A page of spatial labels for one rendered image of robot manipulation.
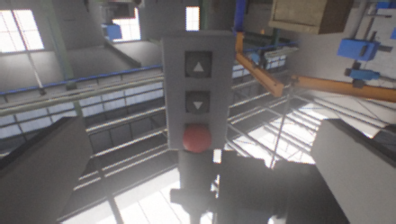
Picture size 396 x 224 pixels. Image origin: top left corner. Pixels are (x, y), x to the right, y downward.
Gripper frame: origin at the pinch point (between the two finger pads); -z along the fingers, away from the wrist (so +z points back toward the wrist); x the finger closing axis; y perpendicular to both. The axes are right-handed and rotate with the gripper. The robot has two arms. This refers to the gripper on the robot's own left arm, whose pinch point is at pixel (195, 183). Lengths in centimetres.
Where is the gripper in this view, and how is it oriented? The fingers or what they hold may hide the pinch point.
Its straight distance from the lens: 30.0
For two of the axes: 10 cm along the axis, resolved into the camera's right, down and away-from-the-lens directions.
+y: -0.2, 8.7, 4.9
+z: 9.9, 0.9, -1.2
